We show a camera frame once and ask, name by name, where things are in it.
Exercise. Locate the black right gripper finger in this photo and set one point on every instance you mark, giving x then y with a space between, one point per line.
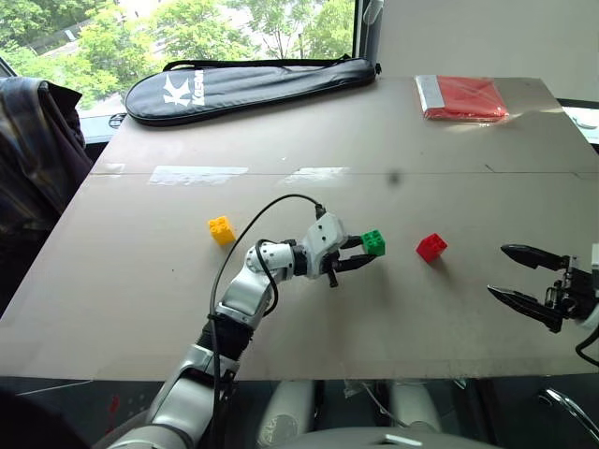
526 305
536 257

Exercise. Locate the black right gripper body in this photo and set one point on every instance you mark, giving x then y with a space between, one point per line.
573 290

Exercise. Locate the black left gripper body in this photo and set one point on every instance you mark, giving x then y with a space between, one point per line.
333 267

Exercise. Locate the green toy brick cube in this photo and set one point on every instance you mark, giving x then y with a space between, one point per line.
374 243

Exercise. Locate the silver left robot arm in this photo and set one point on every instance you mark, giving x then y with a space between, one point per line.
243 291

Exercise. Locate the red toy brick cube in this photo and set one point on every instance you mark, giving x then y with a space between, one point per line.
431 249

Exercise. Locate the chrome curved bar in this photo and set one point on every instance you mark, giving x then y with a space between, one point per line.
568 409

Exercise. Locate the yellow toy brick cube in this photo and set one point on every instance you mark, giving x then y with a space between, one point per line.
222 232

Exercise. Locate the white flat object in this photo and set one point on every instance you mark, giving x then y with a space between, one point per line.
582 121

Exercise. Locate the grey rounded cylinder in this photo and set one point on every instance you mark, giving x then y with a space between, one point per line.
285 411
414 404

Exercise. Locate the red plastic-wrapped package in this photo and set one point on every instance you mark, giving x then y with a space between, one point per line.
468 98

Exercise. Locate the black racket bag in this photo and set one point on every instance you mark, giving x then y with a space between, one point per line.
234 89

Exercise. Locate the dark plaid jacket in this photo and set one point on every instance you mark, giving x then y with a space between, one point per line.
33 154

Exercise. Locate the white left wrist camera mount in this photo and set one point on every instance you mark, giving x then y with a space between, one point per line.
323 238

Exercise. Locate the white window frame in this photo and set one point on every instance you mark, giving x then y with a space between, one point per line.
367 28

